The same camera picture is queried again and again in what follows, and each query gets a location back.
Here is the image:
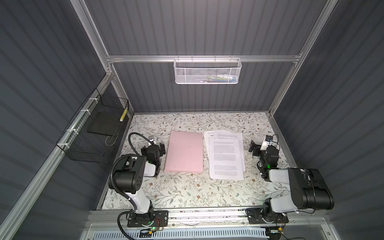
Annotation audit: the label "pink folder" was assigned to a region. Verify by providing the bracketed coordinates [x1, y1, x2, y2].
[165, 131, 204, 173]

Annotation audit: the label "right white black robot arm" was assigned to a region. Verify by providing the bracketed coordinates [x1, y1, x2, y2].
[245, 135, 335, 225]

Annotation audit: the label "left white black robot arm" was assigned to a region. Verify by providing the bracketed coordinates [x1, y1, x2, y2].
[108, 132, 169, 232]

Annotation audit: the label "stack of printed papers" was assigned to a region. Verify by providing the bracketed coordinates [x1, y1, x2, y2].
[204, 131, 246, 181]

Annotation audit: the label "yellow marker pen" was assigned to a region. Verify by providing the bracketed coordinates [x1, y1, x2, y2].
[120, 108, 128, 122]

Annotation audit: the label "black foam pad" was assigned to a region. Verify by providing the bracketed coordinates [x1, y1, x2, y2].
[87, 113, 121, 137]

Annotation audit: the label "pens in white basket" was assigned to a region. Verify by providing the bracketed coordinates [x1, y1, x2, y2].
[202, 74, 239, 84]

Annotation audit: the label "black wire wall basket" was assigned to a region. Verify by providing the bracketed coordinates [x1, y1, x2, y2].
[57, 91, 130, 164]

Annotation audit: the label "white vented cable duct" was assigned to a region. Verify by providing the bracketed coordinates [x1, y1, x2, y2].
[91, 227, 269, 240]

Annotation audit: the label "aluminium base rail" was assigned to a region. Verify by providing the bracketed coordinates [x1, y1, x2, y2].
[85, 207, 330, 230]

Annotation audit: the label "white mesh wall basket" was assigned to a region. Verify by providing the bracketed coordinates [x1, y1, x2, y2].
[173, 58, 242, 85]

